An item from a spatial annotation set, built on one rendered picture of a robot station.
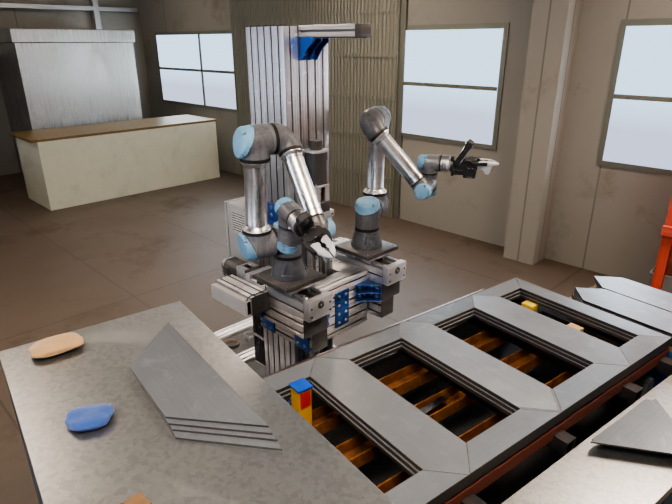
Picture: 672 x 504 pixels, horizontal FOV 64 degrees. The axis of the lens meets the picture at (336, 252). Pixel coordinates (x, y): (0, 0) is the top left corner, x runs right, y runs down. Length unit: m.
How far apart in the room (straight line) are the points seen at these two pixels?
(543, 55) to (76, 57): 6.19
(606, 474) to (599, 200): 3.62
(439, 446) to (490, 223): 4.26
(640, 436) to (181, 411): 1.42
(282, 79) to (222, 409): 1.37
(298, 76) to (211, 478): 1.61
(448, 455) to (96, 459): 0.94
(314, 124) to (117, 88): 6.68
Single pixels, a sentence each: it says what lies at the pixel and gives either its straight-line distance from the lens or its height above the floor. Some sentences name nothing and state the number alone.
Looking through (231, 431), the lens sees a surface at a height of 1.06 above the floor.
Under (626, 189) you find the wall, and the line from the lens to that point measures 5.19.
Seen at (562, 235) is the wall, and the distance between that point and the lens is 5.47.
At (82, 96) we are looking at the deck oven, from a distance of 8.74.
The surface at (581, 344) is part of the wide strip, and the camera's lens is 2.36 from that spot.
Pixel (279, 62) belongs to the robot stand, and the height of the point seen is 1.89.
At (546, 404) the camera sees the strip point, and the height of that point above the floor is 0.85.
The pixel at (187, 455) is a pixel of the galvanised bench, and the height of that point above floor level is 1.05.
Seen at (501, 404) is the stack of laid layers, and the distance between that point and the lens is 1.95.
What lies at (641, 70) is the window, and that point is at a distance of 5.06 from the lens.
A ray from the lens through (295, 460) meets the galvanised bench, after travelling 1.36.
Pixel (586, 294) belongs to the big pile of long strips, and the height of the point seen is 0.85.
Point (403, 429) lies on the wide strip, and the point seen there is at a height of 0.85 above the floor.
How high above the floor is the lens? 1.97
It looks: 21 degrees down
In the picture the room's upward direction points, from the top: straight up
